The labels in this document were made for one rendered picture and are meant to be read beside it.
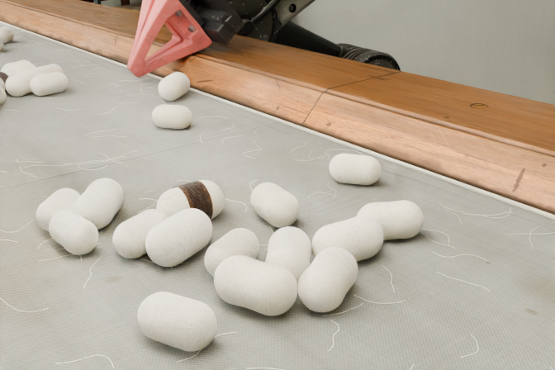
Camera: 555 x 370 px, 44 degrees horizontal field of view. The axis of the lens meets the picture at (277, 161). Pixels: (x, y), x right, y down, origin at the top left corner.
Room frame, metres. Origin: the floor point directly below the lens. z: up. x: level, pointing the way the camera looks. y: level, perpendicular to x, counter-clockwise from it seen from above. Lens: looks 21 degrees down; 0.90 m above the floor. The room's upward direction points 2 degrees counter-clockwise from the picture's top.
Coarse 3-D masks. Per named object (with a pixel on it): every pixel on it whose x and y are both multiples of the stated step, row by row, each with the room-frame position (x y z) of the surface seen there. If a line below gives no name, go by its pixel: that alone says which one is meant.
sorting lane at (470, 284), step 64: (0, 64) 0.76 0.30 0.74; (64, 64) 0.75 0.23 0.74; (0, 128) 0.52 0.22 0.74; (64, 128) 0.52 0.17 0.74; (128, 128) 0.51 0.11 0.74; (192, 128) 0.51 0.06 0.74; (256, 128) 0.50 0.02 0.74; (0, 192) 0.39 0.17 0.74; (128, 192) 0.38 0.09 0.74; (320, 192) 0.37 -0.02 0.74; (384, 192) 0.37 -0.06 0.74; (448, 192) 0.37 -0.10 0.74; (0, 256) 0.31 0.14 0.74; (64, 256) 0.31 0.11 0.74; (192, 256) 0.30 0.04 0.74; (384, 256) 0.30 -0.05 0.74; (448, 256) 0.29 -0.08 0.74; (512, 256) 0.29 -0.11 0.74; (0, 320) 0.25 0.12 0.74; (64, 320) 0.25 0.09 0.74; (128, 320) 0.25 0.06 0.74; (256, 320) 0.24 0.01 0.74; (320, 320) 0.24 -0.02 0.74; (384, 320) 0.24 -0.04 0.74; (448, 320) 0.24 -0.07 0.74; (512, 320) 0.24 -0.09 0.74
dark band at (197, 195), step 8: (184, 184) 0.34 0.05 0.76; (192, 184) 0.34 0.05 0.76; (200, 184) 0.34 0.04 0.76; (184, 192) 0.33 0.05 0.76; (192, 192) 0.33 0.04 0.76; (200, 192) 0.33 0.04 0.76; (208, 192) 0.34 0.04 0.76; (192, 200) 0.33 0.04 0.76; (200, 200) 0.33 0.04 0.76; (208, 200) 0.33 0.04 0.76; (200, 208) 0.33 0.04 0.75; (208, 208) 0.33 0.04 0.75; (208, 216) 0.33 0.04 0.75
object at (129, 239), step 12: (144, 216) 0.31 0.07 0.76; (156, 216) 0.31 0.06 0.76; (120, 228) 0.30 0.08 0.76; (132, 228) 0.30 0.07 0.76; (144, 228) 0.30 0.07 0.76; (120, 240) 0.29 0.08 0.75; (132, 240) 0.29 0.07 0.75; (144, 240) 0.30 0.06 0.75; (120, 252) 0.30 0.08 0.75; (132, 252) 0.29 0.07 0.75; (144, 252) 0.30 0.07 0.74
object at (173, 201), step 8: (208, 184) 0.34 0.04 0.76; (216, 184) 0.35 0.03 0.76; (168, 192) 0.33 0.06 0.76; (176, 192) 0.33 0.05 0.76; (216, 192) 0.34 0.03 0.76; (160, 200) 0.33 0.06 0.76; (168, 200) 0.33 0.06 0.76; (176, 200) 0.33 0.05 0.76; (184, 200) 0.33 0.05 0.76; (216, 200) 0.34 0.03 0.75; (224, 200) 0.34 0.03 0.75; (160, 208) 0.33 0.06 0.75; (168, 208) 0.32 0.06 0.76; (176, 208) 0.32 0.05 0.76; (184, 208) 0.33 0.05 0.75; (216, 208) 0.34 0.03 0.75; (168, 216) 0.32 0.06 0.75
